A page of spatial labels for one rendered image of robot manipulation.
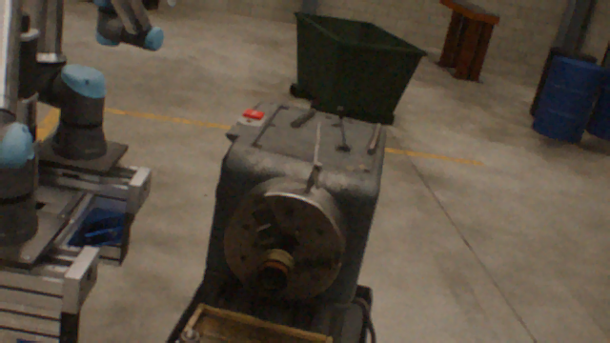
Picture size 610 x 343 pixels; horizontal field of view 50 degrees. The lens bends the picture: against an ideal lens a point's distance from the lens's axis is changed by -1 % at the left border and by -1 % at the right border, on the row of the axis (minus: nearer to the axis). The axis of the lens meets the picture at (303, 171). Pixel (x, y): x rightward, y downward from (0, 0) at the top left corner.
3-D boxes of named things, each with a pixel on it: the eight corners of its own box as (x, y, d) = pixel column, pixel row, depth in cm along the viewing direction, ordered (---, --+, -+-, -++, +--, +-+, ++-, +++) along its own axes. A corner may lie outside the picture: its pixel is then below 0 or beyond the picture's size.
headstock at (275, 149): (243, 192, 251) (260, 95, 237) (365, 222, 248) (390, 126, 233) (195, 267, 196) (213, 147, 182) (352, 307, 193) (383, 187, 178)
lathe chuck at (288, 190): (217, 258, 186) (254, 162, 175) (320, 301, 186) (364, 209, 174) (209, 273, 178) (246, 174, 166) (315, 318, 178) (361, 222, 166)
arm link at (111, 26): (119, 51, 198) (122, 15, 194) (89, 42, 202) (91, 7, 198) (134, 48, 205) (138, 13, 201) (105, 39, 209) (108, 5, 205)
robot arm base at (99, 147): (42, 153, 178) (44, 119, 175) (62, 135, 192) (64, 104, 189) (97, 164, 179) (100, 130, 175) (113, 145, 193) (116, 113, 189)
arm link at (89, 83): (84, 128, 175) (88, 78, 170) (45, 113, 179) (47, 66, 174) (112, 118, 186) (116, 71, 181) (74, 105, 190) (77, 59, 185)
